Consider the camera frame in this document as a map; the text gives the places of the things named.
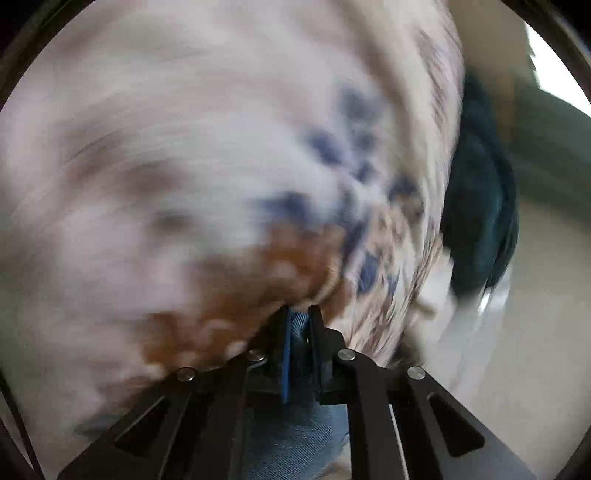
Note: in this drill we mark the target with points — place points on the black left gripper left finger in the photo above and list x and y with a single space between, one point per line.
192 424

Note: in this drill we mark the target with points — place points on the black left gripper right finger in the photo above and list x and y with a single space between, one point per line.
403 424

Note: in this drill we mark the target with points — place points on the blue denim jeans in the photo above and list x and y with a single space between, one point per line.
299 438

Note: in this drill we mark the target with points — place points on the dark green cloth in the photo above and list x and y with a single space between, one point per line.
480 223

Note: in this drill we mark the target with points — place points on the floral fleece blanket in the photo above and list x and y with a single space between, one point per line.
173 172

